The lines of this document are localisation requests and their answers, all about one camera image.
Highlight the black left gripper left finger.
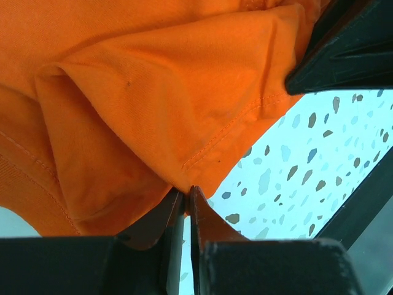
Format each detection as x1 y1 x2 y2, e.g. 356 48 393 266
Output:
1 190 184 294

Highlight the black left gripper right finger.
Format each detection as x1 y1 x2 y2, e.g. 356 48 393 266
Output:
189 186 364 294

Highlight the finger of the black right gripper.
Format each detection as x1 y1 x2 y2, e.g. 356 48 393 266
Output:
285 0 392 95

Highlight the orange t shirt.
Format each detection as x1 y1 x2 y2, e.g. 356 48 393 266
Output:
1 1 328 236

